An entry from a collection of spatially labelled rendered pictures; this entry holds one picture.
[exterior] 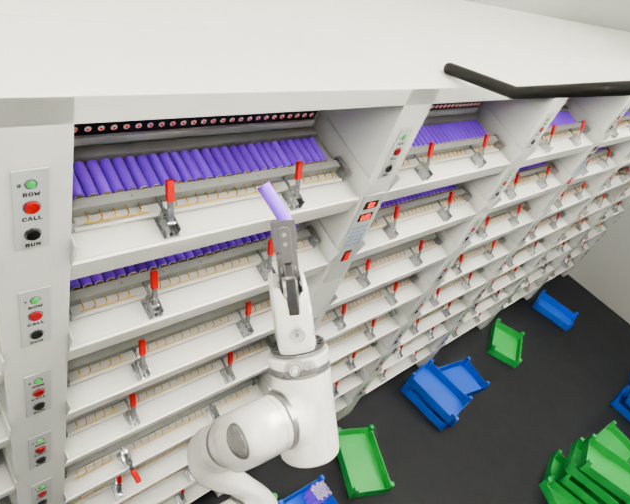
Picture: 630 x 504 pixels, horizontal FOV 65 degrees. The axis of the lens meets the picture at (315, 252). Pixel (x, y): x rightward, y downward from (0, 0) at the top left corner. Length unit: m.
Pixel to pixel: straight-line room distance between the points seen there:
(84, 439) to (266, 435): 0.70
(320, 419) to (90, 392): 0.56
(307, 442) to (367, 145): 0.62
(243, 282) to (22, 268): 0.47
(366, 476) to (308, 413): 1.88
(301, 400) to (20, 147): 0.44
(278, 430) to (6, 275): 0.40
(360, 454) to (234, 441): 1.94
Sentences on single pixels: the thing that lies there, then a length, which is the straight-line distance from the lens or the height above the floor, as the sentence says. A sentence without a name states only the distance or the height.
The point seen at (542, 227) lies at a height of 0.96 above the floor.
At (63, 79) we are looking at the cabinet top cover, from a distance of 0.65.
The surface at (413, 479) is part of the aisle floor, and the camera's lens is 2.67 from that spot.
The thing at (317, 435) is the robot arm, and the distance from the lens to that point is 0.70.
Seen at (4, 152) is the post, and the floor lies 1.75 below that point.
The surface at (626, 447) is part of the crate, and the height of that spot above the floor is 0.00.
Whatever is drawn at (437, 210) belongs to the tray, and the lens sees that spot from 1.61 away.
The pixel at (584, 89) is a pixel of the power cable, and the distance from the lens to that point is 1.04.
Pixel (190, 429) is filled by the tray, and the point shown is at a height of 0.76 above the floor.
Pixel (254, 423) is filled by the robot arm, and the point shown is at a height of 1.55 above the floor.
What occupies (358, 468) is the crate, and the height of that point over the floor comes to 0.00.
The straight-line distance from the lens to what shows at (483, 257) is 2.36.
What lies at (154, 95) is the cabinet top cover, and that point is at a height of 1.81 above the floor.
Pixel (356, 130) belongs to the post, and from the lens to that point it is 1.09.
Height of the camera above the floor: 2.10
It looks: 38 degrees down
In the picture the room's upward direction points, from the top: 24 degrees clockwise
